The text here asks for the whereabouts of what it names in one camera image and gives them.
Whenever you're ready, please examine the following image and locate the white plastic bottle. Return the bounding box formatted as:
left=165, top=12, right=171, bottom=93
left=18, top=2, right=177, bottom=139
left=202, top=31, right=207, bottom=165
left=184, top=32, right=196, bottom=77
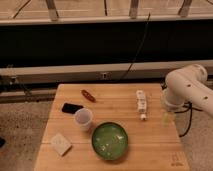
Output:
left=136, top=90, right=147, bottom=121

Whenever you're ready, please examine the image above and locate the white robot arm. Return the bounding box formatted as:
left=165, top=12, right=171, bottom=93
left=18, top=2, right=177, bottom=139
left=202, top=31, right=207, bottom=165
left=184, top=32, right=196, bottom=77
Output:
left=161, top=64, right=213, bottom=118

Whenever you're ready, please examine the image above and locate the green bowl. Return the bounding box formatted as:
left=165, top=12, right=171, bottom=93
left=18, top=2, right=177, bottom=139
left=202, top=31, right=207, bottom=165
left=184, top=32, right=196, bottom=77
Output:
left=91, top=122, right=128, bottom=161

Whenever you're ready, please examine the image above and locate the clear plastic cup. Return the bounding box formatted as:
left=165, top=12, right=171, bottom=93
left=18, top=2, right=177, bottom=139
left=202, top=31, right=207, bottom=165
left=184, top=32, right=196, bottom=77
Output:
left=74, top=108, right=93, bottom=131

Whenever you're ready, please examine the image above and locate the red chili pepper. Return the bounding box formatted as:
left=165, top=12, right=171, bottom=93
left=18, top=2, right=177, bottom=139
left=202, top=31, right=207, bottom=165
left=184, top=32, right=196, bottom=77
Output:
left=81, top=90, right=96, bottom=103

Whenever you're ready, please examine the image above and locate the black smartphone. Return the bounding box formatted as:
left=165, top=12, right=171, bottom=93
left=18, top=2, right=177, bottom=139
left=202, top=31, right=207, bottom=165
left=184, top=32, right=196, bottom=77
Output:
left=62, top=103, right=83, bottom=114

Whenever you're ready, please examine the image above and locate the white sponge block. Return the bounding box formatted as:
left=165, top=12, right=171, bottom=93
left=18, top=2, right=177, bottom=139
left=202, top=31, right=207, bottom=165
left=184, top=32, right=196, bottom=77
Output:
left=50, top=133, right=72, bottom=156

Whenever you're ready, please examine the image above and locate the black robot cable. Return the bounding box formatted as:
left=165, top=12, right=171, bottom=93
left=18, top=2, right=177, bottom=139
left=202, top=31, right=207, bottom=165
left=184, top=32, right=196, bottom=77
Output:
left=173, top=101, right=203, bottom=138

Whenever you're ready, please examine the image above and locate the wall power outlet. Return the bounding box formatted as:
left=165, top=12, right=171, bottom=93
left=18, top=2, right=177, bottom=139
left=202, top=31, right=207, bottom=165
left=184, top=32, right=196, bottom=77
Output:
left=101, top=72, right=111, bottom=80

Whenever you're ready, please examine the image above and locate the black hanging cable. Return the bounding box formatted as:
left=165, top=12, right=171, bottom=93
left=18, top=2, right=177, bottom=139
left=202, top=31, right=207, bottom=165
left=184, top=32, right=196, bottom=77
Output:
left=119, top=12, right=152, bottom=81

